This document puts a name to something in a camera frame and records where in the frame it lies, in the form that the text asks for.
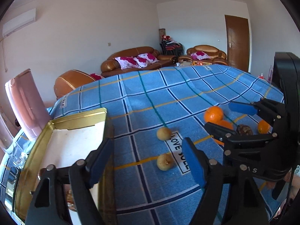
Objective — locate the large orange mandarin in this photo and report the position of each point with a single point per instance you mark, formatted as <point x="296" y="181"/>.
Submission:
<point x="213" y="114"/>

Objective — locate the pink electric kettle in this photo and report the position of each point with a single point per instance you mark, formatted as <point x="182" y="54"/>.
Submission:
<point x="27" y="104"/>

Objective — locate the coffee table with snacks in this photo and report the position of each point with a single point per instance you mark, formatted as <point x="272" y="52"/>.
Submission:
<point x="192" y="63"/>

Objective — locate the brown wooden door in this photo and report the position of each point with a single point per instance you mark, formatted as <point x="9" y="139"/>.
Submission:
<point x="238" y="42"/>

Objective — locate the small tan longan fruit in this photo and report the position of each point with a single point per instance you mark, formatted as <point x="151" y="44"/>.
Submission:
<point x="164" y="133"/>

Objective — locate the clear glass water bottle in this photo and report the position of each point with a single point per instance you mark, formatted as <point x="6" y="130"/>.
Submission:
<point x="19" y="156"/>

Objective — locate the person right hand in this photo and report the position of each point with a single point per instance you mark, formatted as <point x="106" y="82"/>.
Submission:
<point x="295" y="183"/>

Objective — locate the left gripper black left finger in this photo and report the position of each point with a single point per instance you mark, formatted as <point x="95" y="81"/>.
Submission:
<point x="49" y="203"/>

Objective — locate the brown leather armchair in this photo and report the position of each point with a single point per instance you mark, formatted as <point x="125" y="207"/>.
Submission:
<point x="218" y="57"/>
<point x="72" y="79"/>

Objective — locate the brown leather armchair far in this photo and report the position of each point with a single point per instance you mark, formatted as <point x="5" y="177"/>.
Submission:
<point x="218" y="57"/>

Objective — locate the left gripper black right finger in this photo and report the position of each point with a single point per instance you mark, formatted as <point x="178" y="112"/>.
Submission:
<point x="244" y="205"/>

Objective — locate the brown leather armchair near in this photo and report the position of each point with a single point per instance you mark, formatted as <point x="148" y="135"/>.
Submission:
<point x="72" y="79"/>

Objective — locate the blue plaid tablecloth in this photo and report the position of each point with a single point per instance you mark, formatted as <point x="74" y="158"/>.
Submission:
<point x="139" y="121"/>

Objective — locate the brown rough fruit in tin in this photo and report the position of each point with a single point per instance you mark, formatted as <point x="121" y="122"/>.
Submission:
<point x="70" y="201"/>

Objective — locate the stacked black chairs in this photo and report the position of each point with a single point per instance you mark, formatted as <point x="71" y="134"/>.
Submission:
<point x="171" y="47"/>

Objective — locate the white wall air conditioner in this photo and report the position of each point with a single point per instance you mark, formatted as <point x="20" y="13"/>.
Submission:
<point x="19" y="22"/>

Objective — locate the brown leather long sofa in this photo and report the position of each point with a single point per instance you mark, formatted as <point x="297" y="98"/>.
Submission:
<point x="111" y="67"/>

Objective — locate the small orange kumquat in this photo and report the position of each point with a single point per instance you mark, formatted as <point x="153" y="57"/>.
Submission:
<point x="263" y="127"/>

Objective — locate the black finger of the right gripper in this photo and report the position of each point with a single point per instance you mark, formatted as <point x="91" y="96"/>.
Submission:
<point x="221" y="133"/>
<point x="266" y="109"/>

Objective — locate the pink floral cushion pair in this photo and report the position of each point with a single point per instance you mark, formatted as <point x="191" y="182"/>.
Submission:
<point x="139" y="61"/>

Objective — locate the gold metal tin tray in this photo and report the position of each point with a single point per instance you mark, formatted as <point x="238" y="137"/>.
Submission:
<point x="62" y="142"/>

